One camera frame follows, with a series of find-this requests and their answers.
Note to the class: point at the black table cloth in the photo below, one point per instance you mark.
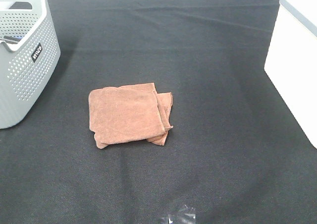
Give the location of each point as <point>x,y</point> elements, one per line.
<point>235,152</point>

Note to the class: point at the clear tape piece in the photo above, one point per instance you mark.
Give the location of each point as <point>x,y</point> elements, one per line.
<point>185,215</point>

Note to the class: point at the grey perforated plastic basket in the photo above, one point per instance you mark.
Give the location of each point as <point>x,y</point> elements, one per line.
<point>29,53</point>

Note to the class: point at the white storage box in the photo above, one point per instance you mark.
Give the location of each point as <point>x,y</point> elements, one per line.
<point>291,61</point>

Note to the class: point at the brown towel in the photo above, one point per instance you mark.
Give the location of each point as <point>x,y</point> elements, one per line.
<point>129,113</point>

